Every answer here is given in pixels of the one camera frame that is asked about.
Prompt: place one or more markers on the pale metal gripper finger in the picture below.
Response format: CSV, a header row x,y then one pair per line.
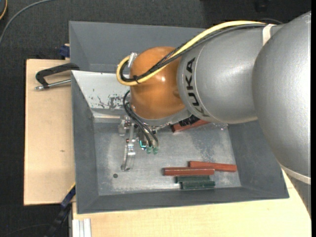
x,y
125,159
131,160

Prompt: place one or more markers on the grey metal bin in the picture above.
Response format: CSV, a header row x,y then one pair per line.
x,y
172,152

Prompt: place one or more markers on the red-brown flat block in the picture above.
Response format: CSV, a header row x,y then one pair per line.
x,y
212,166
184,128
187,171

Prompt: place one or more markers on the dark green flat block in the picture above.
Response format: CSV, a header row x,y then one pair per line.
x,y
192,178
197,185

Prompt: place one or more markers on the brown cardboard board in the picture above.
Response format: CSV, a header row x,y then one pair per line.
x,y
49,137

